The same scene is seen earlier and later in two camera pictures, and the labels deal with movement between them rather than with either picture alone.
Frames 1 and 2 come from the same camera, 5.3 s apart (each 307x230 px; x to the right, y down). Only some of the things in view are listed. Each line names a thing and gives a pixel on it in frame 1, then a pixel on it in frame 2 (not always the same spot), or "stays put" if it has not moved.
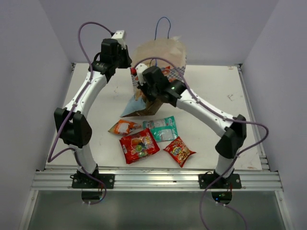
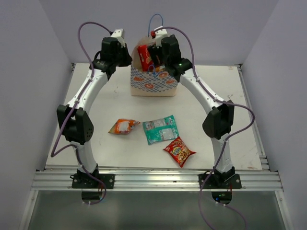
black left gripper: (128, 60) stays put
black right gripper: (143, 88) → (154, 51)
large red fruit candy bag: (137, 146) → (146, 60)
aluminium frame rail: (156, 179) stays put
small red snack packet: (178, 149) stays put
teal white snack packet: (163, 129) stays put
